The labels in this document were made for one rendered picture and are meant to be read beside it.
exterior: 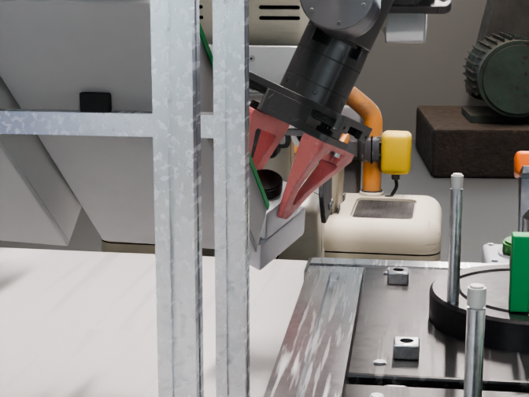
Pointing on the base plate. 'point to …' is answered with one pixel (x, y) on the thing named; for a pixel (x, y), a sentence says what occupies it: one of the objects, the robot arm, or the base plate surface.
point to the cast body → (271, 228)
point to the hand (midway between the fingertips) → (264, 198)
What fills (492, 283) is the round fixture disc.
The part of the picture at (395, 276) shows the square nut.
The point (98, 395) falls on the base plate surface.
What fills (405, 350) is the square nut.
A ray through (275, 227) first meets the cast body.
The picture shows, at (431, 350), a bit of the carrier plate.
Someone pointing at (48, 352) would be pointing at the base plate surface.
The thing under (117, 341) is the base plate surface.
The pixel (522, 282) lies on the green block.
